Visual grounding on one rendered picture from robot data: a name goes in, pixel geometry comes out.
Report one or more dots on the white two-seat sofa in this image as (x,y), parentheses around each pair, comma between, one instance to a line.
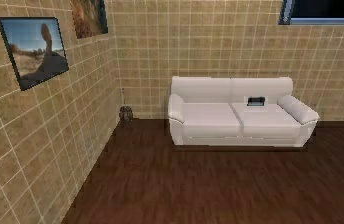
(213,120)

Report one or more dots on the dark brown floor vase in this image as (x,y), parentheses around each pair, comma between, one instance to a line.
(125,115)

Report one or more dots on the black laptop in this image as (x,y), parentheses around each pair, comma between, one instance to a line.
(255,101)

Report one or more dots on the framed brown landscape picture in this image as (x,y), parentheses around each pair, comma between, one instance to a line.
(88,16)

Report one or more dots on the framed desert rock picture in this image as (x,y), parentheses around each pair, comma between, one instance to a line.
(35,50)

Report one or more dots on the dark window with grey frame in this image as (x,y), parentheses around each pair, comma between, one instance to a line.
(323,10)

